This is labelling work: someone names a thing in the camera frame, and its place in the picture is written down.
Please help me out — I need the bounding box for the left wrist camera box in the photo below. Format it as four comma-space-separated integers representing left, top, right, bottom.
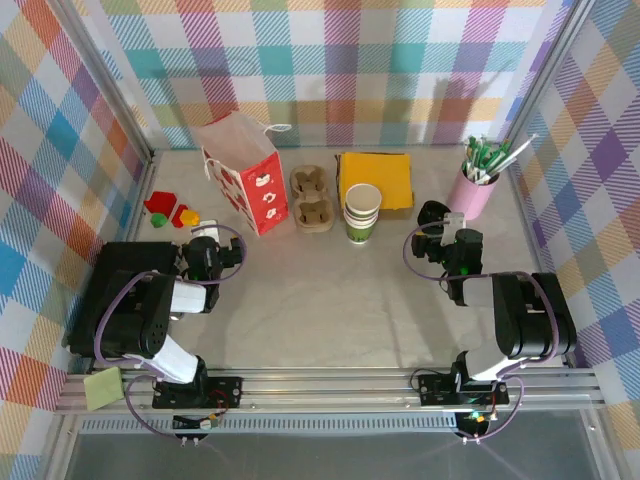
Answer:
191, 219, 222, 241

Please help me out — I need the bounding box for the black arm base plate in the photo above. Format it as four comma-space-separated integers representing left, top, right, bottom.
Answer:
417, 372, 511, 408
151, 375, 245, 410

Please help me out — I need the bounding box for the green sticky note pad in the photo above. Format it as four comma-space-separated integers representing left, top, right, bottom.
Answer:
83, 366, 125, 413

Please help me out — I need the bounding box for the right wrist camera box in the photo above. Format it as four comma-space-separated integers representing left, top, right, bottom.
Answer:
441, 210, 467, 247

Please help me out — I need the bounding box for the small connector board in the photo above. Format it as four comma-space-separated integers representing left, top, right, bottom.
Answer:
172, 413, 222, 434
457, 410, 494, 437

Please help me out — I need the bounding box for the black box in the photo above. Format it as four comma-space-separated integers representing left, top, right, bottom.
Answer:
66, 241, 184, 359

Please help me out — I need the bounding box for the pink cylindrical holder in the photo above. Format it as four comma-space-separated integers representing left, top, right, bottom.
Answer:
447, 167, 500, 222

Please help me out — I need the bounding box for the aluminium frame rail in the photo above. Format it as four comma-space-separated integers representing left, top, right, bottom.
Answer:
53, 367, 607, 416

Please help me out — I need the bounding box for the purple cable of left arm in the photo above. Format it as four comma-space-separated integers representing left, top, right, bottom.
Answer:
93, 223, 250, 444

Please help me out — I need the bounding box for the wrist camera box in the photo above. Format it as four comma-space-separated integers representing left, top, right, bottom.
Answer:
191, 219, 222, 241
441, 210, 467, 247

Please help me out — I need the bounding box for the red and white paper bag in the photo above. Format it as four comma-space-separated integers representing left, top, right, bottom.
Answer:
193, 112, 294, 238

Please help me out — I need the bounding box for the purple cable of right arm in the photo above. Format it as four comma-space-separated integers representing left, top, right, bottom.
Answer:
402, 222, 560, 444

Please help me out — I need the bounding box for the yellow napkin stack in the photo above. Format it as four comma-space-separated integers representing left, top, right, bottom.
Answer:
339, 152, 416, 212

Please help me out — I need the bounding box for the brown cardboard cup carrier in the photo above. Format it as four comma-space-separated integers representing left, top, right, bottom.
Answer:
289, 164, 337, 233

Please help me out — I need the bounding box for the large red block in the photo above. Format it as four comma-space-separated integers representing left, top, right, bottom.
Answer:
143, 191, 180, 214

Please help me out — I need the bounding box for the grey slotted cable duct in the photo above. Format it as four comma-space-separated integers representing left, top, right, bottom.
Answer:
78, 418, 464, 436

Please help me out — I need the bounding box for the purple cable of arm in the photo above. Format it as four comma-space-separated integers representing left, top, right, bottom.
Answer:
402, 222, 560, 444
93, 223, 250, 444

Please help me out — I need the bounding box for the long white wrapped straw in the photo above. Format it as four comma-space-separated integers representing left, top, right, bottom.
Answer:
499, 133, 541, 174

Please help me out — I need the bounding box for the aluminium frame post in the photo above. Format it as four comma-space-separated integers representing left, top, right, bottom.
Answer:
502, 0, 597, 151
49, 0, 159, 167

